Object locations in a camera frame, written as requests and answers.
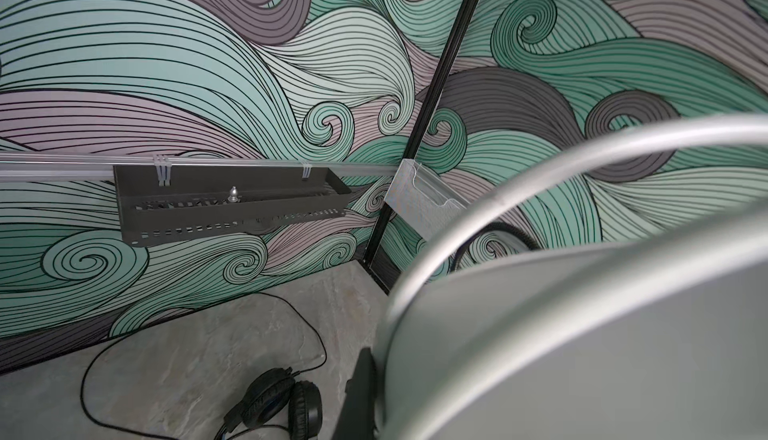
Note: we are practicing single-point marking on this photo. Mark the black gaming headphones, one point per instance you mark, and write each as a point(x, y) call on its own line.
point(268, 395)

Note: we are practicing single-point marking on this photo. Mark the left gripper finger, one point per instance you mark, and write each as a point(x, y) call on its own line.
point(356, 420)

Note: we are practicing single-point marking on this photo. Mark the black right rear frame post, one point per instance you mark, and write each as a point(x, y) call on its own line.
point(434, 92)

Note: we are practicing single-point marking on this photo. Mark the white headphones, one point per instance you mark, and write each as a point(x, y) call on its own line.
point(664, 338)

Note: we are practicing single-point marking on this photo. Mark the clear plastic wall bin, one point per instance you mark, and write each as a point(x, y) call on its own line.
point(423, 200)

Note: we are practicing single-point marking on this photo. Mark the black perforated wall tray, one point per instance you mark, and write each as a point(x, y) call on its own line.
point(203, 202)

